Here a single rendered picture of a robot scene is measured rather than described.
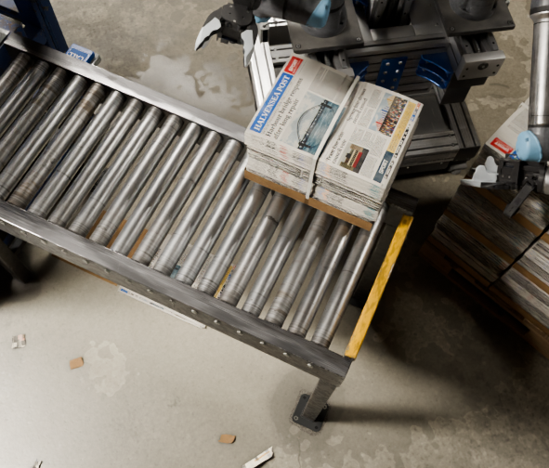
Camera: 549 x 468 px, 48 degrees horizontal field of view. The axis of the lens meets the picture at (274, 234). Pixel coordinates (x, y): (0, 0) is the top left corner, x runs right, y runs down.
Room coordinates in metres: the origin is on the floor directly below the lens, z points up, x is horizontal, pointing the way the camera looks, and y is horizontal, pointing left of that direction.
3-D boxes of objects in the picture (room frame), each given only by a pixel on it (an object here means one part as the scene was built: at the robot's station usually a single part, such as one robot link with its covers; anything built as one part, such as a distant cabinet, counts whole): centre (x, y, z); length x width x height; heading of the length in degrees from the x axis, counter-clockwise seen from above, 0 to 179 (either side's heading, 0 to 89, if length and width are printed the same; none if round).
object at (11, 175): (0.95, 0.70, 0.77); 0.47 x 0.05 x 0.05; 159
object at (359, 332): (0.56, -0.29, 0.81); 0.43 x 0.03 x 0.02; 159
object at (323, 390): (0.35, -0.18, 0.34); 0.06 x 0.06 x 0.68; 69
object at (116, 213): (0.84, 0.39, 0.77); 0.47 x 0.05 x 0.05; 159
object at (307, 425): (0.35, -0.18, 0.01); 0.14 x 0.13 x 0.01; 159
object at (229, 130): (1.05, 0.24, 0.74); 1.34 x 0.05 x 0.12; 69
